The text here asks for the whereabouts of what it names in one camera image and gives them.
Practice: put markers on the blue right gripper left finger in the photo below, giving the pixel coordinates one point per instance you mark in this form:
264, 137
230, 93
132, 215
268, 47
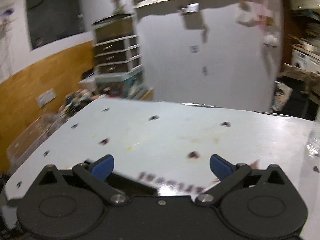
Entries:
103, 167

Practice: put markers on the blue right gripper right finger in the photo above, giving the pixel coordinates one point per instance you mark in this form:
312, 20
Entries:
220, 167

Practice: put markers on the black cardboard box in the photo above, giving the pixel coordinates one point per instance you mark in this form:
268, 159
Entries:
150, 184

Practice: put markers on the clear plastic storage bin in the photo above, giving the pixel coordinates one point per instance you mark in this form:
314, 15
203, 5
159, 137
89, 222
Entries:
31, 138

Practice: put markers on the white plastic drawer unit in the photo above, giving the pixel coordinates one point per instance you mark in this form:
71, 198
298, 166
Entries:
119, 55

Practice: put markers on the white plush sheep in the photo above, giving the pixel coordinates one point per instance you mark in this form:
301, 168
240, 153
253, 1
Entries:
270, 40

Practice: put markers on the glass fish tank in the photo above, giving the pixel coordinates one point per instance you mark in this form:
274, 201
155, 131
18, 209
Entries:
113, 27

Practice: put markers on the white wall socket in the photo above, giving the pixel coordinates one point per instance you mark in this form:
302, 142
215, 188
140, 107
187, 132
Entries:
46, 97

